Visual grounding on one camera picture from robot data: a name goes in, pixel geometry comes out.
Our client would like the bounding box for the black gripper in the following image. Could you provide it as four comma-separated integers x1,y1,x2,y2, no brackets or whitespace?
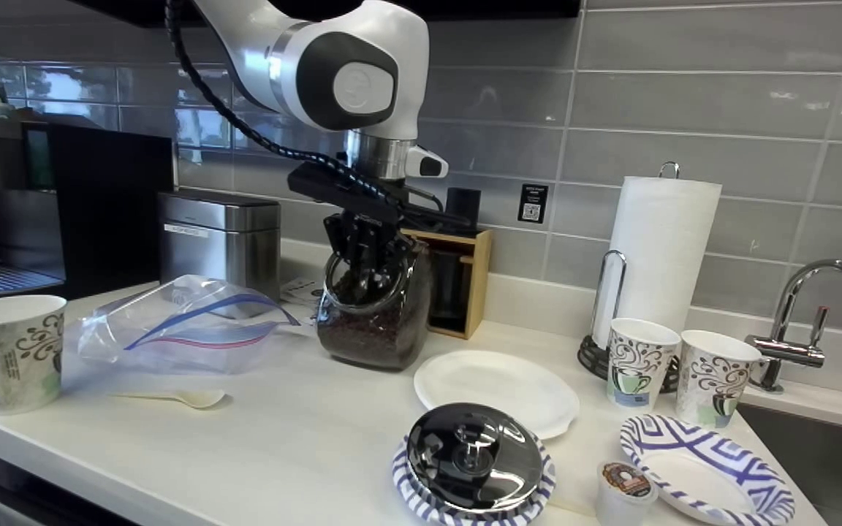
324,214,405,270

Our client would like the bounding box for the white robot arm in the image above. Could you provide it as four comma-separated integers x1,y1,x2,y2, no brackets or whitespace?
194,0,446,265

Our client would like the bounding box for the glass jug with coffee beans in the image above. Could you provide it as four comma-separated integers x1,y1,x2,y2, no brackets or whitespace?
316,233,433,372

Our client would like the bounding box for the white plastic spoon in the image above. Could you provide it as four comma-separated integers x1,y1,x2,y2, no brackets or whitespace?
116,393,229,412

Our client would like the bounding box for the black coffee machine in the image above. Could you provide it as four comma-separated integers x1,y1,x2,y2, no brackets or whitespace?
0,119,172,299

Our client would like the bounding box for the small cup of coffee beans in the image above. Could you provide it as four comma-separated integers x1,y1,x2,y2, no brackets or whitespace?
596,463,657,526

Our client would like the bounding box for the stainless steel canister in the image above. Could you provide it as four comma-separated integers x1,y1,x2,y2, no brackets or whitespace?
161,191,280,296

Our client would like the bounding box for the white paper plate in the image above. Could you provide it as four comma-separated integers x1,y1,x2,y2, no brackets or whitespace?
413,349,579,441

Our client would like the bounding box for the clear zip plastic bag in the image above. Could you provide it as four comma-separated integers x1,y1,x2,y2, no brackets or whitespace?
72,274,294,374

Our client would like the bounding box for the metal paper towel holder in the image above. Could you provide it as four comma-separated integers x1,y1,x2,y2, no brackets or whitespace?
577,159,688,385

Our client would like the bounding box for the blue striped paper bowl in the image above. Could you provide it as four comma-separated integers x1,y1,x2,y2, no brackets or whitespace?
389,441,558,526

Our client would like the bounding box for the patterned paper cup middle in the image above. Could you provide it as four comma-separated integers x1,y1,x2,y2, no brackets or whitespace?
609,319,680,409

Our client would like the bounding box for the patterned paper cup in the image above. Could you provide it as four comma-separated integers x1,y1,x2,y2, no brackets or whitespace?
609,319,680,409
674,330,762,431
0,296,66,412

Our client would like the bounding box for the paper towel roll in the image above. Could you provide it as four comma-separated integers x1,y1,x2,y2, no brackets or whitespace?
591,175,723,349

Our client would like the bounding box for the patterned paper cup right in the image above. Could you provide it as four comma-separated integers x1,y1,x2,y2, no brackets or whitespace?
674,330,762,431

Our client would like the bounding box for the patterned paper cup left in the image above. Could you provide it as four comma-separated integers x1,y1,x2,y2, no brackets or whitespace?
0,296,66,412

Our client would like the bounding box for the blue patterned paper plate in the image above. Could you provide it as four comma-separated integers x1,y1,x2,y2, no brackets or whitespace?
616,414,796,526

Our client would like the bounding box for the chrome sink faucet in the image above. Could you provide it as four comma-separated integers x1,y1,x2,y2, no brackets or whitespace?
748,260,842,393

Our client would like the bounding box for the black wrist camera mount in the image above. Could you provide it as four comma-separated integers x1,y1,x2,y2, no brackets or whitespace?
284,159,487,239

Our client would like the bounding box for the black power cable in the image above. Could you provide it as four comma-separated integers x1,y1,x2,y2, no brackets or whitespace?
164,0,394,203

